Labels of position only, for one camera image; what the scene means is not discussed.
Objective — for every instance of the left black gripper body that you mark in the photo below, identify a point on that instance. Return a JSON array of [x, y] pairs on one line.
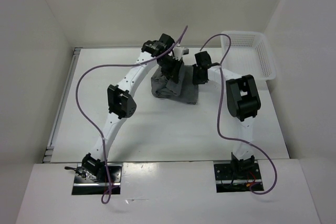
[[169, 66]]

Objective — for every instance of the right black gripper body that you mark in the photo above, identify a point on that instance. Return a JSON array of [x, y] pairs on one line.
[[197, 78]]

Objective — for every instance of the grey shorts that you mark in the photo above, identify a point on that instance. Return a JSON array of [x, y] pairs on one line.
[[184, 91]]

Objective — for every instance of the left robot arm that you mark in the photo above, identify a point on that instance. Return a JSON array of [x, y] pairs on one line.
[[164, 52]]

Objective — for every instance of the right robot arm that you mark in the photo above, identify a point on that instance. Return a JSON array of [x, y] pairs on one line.
[[242, 101]]

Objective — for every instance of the white plastic basket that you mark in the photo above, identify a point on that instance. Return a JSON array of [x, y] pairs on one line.
[[248, 52]]

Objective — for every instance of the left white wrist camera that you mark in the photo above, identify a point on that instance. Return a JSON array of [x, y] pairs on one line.
[[180, 51]]

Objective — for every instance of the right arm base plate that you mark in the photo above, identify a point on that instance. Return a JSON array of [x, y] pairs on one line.
[[229, 182]]

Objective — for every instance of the aluminium table edge rail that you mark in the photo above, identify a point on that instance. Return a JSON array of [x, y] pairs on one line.
[[55, 128]]

